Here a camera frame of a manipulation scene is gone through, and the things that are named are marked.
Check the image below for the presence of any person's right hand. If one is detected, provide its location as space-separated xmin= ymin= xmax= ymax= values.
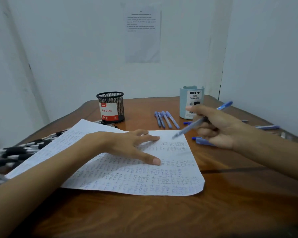
xmin=186 ymin=104 xmax=242 ymax=150

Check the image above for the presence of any person's left hand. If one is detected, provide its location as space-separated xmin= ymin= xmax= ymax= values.
xmin=88 ymin=129 xmax=162 ymax=166

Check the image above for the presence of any handwritten white paper sheet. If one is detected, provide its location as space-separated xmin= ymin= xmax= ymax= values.
xmin=4 ymin=119 xmax=206 ymax=197

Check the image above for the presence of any person's right forearm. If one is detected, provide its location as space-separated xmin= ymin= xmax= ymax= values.
xmin=233 ymin=125 xmax=298 ymax=186

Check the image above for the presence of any person's left forearm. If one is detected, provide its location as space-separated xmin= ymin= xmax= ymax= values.
xmin=0 ymin=135 xmax=97 ymax=238

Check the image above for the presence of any light blue desk organizer cup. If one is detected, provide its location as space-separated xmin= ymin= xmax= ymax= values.
xmin=179 ymin=85 xmax=205 ymax=120

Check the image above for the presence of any black silver pen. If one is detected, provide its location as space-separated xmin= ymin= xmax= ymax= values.
xmin=94 ymin=119 xmax=118 ymax=129

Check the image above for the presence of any black mesh pen holder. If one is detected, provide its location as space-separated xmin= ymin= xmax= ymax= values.
xmin=96 ymin=91 xmax=125 ymax=125

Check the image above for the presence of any printed paper notice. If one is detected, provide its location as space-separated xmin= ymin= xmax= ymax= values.
xmin=125 ymin=7 xmax=162 ymax=64

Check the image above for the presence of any pile of black pens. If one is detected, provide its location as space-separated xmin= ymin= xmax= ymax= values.
xmin=0 ymin=129 xmax=70 ymax=189

